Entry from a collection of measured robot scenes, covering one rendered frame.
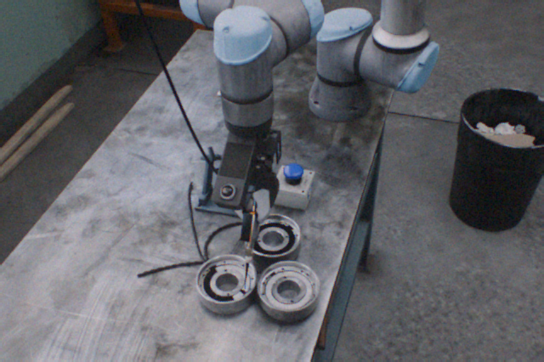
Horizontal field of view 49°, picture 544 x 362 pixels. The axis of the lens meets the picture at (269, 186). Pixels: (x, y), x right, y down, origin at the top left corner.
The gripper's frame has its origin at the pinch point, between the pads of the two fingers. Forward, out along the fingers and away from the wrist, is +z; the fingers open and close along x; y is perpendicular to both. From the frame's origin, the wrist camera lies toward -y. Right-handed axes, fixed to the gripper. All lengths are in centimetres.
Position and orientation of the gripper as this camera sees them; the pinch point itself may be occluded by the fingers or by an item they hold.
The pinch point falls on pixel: (251, 218)
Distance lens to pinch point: 99.4
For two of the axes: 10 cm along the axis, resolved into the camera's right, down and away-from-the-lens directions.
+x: -9.6, -1.6, 2.2
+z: 0.3, 7.3, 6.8
